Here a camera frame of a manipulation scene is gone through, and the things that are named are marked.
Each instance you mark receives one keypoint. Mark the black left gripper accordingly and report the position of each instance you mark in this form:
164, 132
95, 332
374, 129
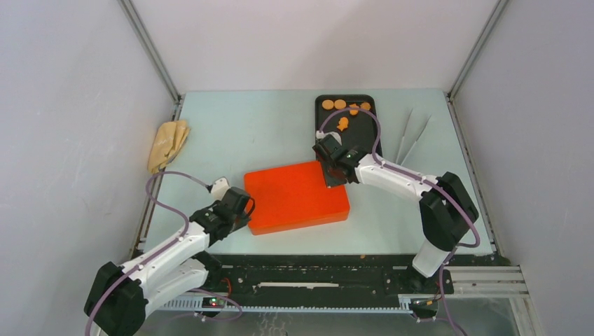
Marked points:
243, 220

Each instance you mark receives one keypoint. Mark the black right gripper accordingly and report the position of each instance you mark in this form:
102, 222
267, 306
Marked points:
330, 183

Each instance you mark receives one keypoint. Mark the black cookie tray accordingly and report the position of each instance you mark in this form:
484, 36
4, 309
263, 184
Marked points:
362, 129

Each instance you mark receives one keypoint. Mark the orange box lid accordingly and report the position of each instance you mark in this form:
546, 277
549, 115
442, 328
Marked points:
293, 197

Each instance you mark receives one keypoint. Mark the metal tongs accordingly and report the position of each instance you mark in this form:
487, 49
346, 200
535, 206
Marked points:
414, 127

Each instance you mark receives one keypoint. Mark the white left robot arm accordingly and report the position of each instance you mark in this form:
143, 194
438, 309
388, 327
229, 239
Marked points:
123, 296

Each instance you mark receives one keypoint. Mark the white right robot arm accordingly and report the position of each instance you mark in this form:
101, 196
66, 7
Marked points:
447, 211

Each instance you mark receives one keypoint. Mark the star orange cookie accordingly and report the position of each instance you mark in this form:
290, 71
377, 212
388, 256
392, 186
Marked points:
343, 124

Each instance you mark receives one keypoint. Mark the round orange cookie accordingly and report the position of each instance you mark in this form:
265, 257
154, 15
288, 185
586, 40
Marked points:
340, 104
328, 104

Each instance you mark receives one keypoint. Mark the yellow cloth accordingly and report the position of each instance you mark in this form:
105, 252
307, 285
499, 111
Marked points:
169, 140

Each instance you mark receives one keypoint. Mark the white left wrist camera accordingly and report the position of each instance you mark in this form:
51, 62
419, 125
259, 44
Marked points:
219, 188

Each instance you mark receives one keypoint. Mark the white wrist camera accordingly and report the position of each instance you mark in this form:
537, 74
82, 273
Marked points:
320, 135
219, 188

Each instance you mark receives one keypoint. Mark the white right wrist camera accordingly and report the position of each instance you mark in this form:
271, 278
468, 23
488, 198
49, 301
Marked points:
320, 135

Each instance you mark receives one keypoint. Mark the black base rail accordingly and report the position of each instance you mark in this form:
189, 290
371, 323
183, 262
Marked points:
322, 281

